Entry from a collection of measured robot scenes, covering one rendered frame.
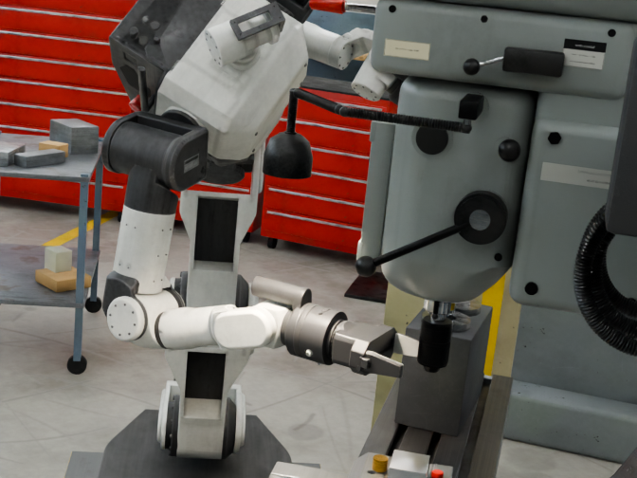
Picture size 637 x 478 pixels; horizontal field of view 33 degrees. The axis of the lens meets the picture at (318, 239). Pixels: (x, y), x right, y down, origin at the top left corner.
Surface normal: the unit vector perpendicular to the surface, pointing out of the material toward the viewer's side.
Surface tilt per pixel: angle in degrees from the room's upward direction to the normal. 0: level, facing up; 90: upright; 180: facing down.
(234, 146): 139
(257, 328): 92
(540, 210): 90
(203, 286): 81
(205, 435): 103
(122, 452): 0
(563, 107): 90
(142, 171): 85
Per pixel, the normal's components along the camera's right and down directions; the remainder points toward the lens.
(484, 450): 0.10, -0.96
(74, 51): -0.15, 0.24
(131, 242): -0.50, 0.08
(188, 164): 0.89, 0.26
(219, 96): 0.12, -0.29
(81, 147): 0.64, 0.25
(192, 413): 0.12, -0.73
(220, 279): 0.07, 0.33
